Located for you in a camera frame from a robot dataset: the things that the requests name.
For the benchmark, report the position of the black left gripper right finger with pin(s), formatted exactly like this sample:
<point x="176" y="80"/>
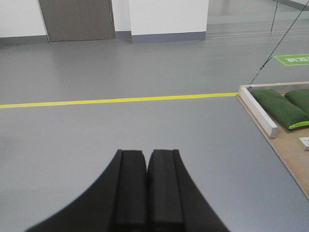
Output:
<point x="174" y="201"/>

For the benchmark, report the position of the green sandbag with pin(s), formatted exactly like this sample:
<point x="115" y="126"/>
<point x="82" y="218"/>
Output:
<point x="290" y="116"/>
<point x="300" y="98"/>

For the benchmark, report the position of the green sandbag far front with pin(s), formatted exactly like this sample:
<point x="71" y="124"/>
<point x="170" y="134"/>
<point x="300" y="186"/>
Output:
<point x="290" y="116"/>

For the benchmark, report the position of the white triangular door frame brace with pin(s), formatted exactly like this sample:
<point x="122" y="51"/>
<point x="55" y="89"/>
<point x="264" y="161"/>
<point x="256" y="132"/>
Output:
<point x="304" y="143"/>

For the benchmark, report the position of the right plywood base board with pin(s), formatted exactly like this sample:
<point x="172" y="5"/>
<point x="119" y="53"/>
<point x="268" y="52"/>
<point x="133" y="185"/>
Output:
<point x="286" y="144"/>

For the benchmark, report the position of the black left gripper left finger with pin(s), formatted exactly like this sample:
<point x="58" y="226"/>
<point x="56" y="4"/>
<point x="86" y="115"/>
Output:
<point x="115" y="202"/>

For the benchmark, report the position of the green floor sign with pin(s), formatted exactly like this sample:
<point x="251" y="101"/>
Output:
<point x="293" y="60"/>

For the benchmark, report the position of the brown grey room door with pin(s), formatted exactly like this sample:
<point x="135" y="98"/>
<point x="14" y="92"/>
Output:
<point x="78" y="20"/>

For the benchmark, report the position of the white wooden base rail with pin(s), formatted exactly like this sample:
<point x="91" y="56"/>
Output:
<point x="263" y="121"/>

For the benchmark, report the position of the green sandbag far back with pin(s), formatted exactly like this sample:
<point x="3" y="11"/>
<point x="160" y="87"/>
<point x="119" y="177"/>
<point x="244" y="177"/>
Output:
<point x="300" y="98"/>

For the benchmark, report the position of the white pillar with grey skirting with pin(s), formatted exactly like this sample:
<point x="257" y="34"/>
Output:
<point x="156" y="21"/>

